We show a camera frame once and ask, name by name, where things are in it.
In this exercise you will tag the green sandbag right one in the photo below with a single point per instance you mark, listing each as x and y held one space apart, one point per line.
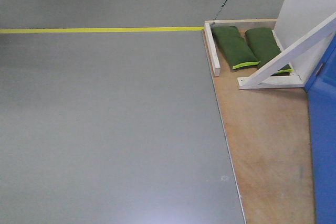
263 44

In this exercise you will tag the white diagonal brace beam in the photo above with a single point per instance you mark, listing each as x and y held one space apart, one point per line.
264 79

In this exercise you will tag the white wooden edge beam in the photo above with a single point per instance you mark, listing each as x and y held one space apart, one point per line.
212 50

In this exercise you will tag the blue door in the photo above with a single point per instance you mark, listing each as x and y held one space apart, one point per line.
321 98

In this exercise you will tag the green sandbag one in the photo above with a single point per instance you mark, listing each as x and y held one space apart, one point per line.
263 44
234 47

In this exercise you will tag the green sandbag left one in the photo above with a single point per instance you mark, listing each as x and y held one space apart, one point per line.
234 47

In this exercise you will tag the yellow floor tape line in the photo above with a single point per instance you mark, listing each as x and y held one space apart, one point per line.
99 30

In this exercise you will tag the white wall panel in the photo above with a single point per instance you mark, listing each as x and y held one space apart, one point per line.
298 17

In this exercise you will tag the plywood platform base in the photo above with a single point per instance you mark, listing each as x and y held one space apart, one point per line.
268 136

